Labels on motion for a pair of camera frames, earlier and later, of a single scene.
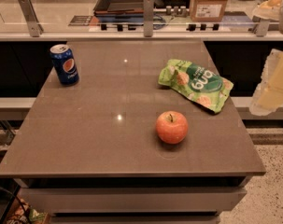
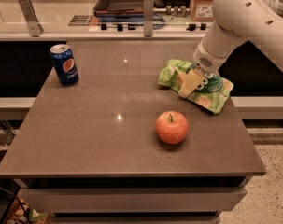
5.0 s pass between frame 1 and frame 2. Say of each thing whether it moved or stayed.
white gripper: moved
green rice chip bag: stayed
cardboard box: stayed
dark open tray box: stayed
